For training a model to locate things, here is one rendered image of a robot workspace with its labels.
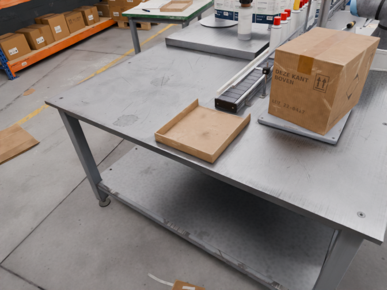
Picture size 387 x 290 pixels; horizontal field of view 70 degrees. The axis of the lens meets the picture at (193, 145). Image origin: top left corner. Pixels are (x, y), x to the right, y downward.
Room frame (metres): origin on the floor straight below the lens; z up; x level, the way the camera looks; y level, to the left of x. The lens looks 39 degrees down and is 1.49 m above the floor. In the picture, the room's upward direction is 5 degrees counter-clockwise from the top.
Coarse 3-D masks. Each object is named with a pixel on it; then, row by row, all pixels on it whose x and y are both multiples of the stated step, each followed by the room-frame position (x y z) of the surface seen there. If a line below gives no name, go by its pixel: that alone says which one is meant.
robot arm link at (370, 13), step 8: (352, 0) 1.45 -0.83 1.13; (360, 0) 1.43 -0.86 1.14; (368, 0) 1.40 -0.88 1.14; (376, 0) 1.38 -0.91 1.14; (352, 8) 1.44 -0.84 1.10; (360, 8) 1.42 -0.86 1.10; (368, 8) 1.39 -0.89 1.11; (376, 8) 1.37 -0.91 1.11; (360, 16) 1.43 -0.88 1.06; (368, 16) 1.40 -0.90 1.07
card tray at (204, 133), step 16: (192, 112) 1.04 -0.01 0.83; (208, 112) 1.03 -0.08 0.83; (224, 112) 1.02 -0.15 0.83; (160, 128) 0.89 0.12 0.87; (176, 128) 0.93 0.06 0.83; (192, 128) 0.92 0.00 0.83; (208, 128) 0.91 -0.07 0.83; (224, 128) 0.90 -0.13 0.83; (240, 128) 0.87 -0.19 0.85; (176, 144) 0.80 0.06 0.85; (192, 144) 0.81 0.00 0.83; (208, 144) 0.80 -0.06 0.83; (224, 144) 0.77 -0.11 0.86; (208, 160) 0.71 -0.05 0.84
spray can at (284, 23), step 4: (284, 12) 1.53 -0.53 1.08; (280, 16) 1.52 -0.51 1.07; (284, 16) 1.51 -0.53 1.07; (284, 20) 1.51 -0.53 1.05; (280, 24) 1.51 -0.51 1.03; (284, 24) 1.50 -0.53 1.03; (284, 28) 1.50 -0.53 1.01; (284, 32) 1.50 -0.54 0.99; (280, 36) 1.50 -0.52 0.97; (284, 36) 1.50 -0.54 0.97; (280, 40) 1.50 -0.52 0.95
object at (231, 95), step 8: (312, 24) 1.95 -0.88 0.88; (288, 40) 1.69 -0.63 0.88; (264, 64) 1.37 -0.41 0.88; (272, 64) 1.36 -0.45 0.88; (256, 72) 1.28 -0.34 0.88; (248, 80) 1.21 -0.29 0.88; (256, 80) 1.20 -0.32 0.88; (232, 88) 1.14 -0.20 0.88; (240, 88) 1.13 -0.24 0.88; (248, 88) 1.13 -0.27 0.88; (224, 96) 1.07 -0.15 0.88; (232, 96) 1.07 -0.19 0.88; (240, 96) 1.06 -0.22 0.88
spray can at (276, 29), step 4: (276, 20) 1.44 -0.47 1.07; (280, 20) 1.45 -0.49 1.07; (276, 24) 1.44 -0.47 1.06; (272, 28) 1.44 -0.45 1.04; (276, 28) 1.43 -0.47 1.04; (280, 28) 1.43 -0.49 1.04; (272, 32) 1.44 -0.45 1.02; (276, 32) 1.43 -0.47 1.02; (280, 32) 1.44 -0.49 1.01; (272, 36) 1.44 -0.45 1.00; (276, 36) 1.43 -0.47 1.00; (272, 40) 1.44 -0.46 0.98; (276, 40) 1.43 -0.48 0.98; (272, 44) 1.43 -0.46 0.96; (276, 44) 1.43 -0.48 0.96; (272, 48) 1.43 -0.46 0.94; (272, 56) 1.43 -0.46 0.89
